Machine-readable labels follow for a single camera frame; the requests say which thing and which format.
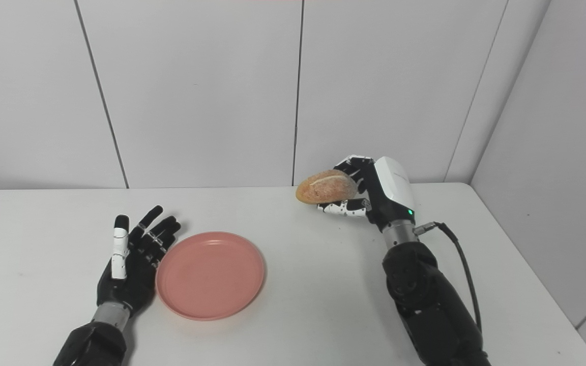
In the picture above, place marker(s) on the bread roll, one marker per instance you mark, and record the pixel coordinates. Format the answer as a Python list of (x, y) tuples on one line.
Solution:
[(326, 187)]

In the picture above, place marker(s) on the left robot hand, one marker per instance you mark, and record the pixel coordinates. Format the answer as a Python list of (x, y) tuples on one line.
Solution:
[(133, 269)]

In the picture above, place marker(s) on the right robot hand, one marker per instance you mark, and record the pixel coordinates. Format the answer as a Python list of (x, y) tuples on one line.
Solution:
[(384, 195)]

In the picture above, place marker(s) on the pink plate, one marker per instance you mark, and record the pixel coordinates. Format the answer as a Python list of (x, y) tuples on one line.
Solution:
[(210, 275)]

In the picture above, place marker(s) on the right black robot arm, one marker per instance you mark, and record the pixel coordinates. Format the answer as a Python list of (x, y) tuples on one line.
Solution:
[(428, 305)]

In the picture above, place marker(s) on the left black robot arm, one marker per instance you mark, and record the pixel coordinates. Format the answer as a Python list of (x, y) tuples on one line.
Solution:
[(94, 338)]

